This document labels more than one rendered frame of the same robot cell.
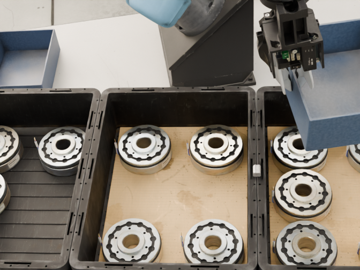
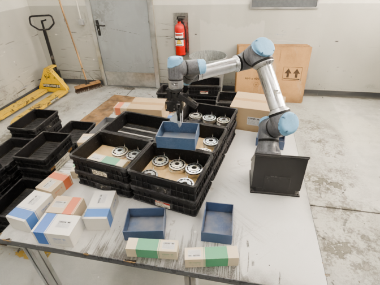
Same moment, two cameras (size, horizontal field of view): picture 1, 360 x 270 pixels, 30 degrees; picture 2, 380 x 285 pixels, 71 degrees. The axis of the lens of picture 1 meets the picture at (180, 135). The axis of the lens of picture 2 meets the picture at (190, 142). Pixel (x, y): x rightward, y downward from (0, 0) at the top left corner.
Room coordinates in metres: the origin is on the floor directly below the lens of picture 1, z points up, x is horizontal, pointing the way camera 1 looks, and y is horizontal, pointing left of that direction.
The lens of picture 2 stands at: (1.06, -1.39, 1.85)
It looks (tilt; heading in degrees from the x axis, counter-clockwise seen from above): 34 degrees down; 104
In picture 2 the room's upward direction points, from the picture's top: 2 degrees counter-clockwise
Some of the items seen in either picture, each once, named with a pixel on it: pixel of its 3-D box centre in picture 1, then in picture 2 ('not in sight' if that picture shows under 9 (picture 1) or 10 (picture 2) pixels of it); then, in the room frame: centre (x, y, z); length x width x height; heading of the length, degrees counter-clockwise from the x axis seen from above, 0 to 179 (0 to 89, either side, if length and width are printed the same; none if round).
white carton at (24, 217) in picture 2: not in sight; (32, 210); (-0.03, -0.60, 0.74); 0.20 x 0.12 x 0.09; 85
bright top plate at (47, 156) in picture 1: (64, 146); not in sight; (0.86, 0.23, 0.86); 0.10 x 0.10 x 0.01
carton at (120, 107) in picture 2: not in sight; (124, 108); (-0.05, 0.64, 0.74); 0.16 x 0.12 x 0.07; 3
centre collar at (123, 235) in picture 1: (130, 241); not in sight; (0.62, 0.11, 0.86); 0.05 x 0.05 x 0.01
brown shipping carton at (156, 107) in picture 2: not in sight; (149, 111); (0.23, 0.55, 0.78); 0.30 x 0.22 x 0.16; 2
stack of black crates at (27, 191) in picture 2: not in sight; (25, 207); (-0.60, -0.23, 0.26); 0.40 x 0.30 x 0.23; 91
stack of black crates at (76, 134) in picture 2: not in sight; (77, 145); (-0.62, 0.57, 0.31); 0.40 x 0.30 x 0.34; 91
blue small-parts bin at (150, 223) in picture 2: not in sight; (145, 223); (0.60, -0.56, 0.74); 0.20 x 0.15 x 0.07; 13
